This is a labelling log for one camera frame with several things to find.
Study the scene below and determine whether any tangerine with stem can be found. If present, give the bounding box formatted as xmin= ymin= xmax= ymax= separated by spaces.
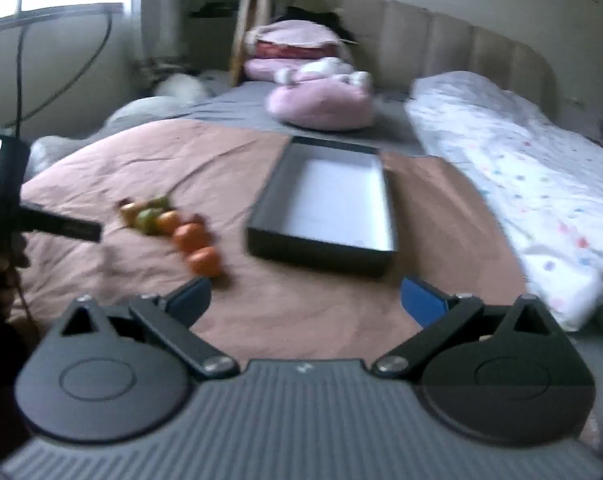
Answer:
xmin=186 ymin=246 xmax=224 ymax=278

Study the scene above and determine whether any orange tangerine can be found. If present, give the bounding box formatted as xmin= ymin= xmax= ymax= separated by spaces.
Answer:
xmin=172 ymin=223 xmax=213 ymax=255

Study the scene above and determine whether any orange round fruit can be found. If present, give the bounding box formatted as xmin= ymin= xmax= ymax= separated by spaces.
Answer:
xmin=155 ymin=210 xmax=182 ymax=236

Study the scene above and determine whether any green tomato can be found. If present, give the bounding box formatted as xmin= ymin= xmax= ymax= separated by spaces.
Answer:
xmin=134 ymin=208 xmax=163 ymax=236

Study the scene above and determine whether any small green fruit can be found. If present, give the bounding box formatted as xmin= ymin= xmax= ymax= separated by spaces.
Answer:
xmin=146 ymin=195 xmax=172 ymax=211

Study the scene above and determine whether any red apple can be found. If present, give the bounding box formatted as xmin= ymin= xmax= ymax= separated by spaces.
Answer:
xmin=188 ymin=214 xmax=207 ymax=226

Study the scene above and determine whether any yellow orange fruit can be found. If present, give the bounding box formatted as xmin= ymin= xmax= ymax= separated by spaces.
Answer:
xmin=118 ymin=202 xmax=143 ymax=228

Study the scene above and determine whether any pink satin blanket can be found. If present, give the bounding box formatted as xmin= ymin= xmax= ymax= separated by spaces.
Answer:
xmin=22 ymin=119 xmax=526 ymax=362

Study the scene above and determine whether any black box with white lining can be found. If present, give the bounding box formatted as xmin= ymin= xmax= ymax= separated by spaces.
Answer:
xmin=245 ymin=136 xmax=398 ymax=278

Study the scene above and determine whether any white polka dot duvet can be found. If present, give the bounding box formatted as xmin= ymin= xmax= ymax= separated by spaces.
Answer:
xmin=405 ymin=72 xmax=603 ymax=332

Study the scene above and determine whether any grey bed sheet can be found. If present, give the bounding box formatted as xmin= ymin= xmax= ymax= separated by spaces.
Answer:
xmin=191 ymin=79 xmax=427 ymax=156

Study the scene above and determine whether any white round plush toy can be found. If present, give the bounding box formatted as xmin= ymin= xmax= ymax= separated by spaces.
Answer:
xmin=153 ymin=73 xmax=212 ymax=103

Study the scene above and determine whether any pink plush bunny pillow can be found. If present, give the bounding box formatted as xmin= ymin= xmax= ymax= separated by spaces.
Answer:
xmin=265 ymin=58 xmax=375 ymax=132

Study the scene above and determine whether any beige padded headboard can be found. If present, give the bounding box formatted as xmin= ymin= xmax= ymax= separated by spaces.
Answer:
xmin=292 ymin=0 xmax=557 ymax=118

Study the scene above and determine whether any stack of pink folded blankets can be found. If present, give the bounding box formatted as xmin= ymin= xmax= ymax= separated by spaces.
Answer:
xmin=243 ymin=20 xmax=353 ymax=82

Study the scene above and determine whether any window curtain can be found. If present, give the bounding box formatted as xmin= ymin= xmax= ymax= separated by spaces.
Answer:
xmin=127 ymin=0 xmax=187 ymax=73

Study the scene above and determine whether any dark shelf unit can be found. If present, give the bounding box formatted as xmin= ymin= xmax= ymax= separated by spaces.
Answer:
xmin=184 ymin=0 xmax=241 ymax=70

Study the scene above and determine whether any black cable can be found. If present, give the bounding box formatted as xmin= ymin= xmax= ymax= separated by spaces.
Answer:
xmin=3 ymin=6 xmax=115 ymax=137

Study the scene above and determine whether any wooden post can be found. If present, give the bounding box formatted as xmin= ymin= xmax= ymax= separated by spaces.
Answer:
xmin=229 ymin=0 xmax=272 ymax=87

